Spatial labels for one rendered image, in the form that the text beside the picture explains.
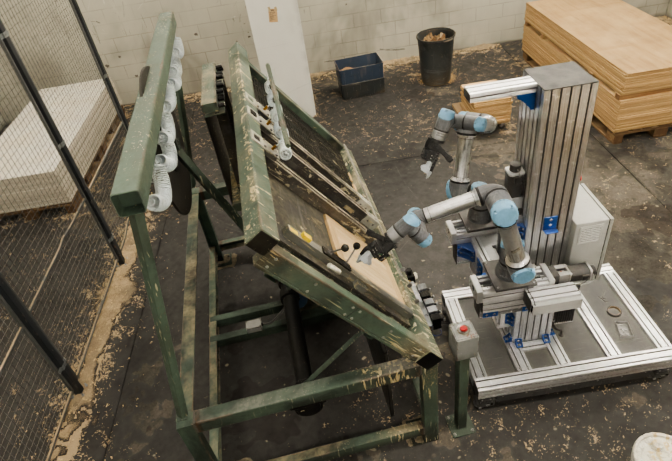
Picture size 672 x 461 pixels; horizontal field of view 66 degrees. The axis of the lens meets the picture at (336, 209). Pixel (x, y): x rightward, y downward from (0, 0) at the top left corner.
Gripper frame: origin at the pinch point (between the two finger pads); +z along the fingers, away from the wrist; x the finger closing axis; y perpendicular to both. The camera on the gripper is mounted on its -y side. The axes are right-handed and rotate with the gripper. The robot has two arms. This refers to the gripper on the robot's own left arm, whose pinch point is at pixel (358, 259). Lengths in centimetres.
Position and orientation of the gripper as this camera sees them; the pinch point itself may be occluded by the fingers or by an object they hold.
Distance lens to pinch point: 250.3
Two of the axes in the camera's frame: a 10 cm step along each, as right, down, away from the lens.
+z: -7.2, 6.3, 2.9
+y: 4.1, 7.2, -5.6
